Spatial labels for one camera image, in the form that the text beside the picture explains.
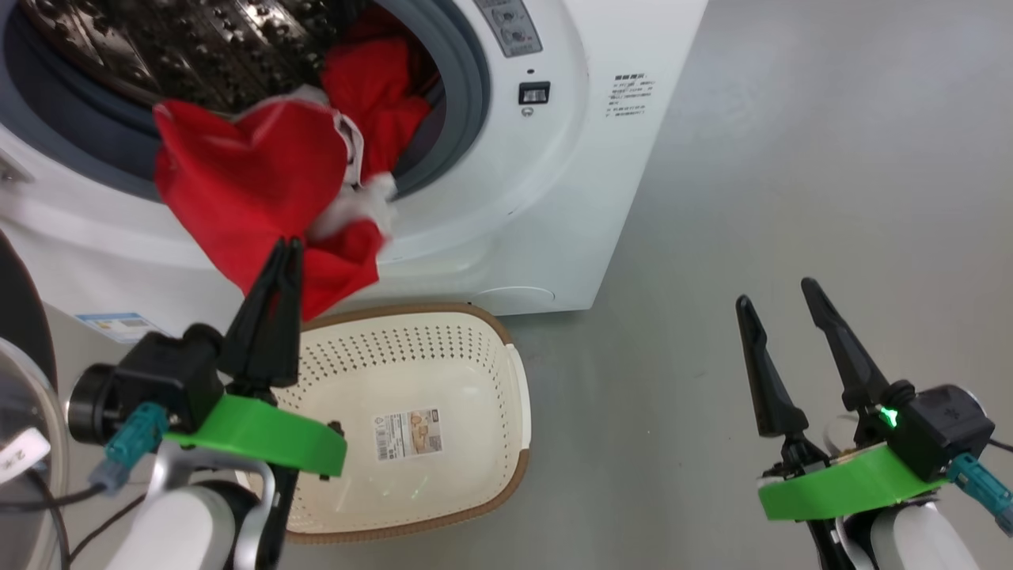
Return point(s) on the round filter cover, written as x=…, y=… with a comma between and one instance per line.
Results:
x=514, y=302

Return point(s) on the black door latch socket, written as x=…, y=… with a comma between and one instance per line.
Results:
x=534, y=93

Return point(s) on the grey warning sticker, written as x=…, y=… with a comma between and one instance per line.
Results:
x=510, y=28

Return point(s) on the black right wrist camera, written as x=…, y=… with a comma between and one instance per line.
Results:
x=942, y=431

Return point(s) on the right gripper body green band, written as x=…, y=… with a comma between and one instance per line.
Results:
x=847, y=487

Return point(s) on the steel washing drum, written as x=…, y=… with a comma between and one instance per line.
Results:
x=198, y=47

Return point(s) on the teal right camera connector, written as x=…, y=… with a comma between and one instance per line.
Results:
x=981, y=491

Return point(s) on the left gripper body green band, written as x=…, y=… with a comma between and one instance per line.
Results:
x=269, y=435

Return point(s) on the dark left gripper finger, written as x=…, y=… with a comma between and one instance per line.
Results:
x=289, y=332
x=253, y=332

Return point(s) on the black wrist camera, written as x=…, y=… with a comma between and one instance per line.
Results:
x=158, y=372
x=942, y=431

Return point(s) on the red garment with white trim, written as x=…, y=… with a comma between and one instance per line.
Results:
x=253, y=182

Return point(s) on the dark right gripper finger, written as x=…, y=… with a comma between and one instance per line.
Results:
x=855, y=364
x=772, y=396

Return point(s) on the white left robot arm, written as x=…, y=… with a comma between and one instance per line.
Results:
x=182, y=530

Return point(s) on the cream perforated laundry basket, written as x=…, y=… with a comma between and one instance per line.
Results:
x=443, y=364

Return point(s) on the basket product label sticker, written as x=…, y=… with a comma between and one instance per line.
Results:
x=407, y=434

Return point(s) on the teal left camera connector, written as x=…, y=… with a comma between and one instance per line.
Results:
x=130, y=443

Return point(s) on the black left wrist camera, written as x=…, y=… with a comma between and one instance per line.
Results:
x=158, y=372

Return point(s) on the grey rubber door seal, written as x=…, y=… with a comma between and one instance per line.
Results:
x=463, y=87

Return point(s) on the blue energy label sticker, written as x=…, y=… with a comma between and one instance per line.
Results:
x=123, y=326

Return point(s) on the dark grey round glass door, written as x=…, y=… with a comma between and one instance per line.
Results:
x=20, y=317

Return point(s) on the white front-load washing machine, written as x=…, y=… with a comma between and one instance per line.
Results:
x=570, y=198

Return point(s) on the teal camera connector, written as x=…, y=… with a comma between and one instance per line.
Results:
x=981, y=491
x=130, y=443

